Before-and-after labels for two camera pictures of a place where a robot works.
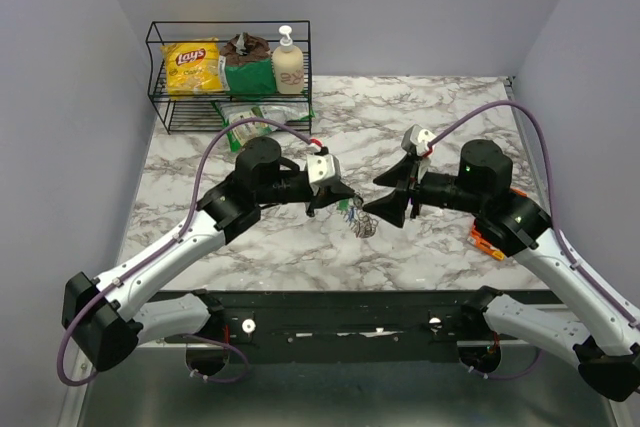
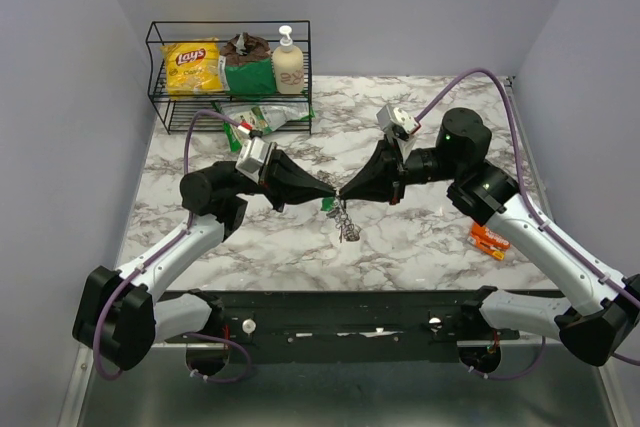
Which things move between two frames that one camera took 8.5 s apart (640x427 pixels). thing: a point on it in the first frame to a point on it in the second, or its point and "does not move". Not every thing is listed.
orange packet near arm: (485, 245) does not move
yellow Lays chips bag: (193, 66) does not move
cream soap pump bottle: (288, 63) does not move
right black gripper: (391, 207) to (381, 178)
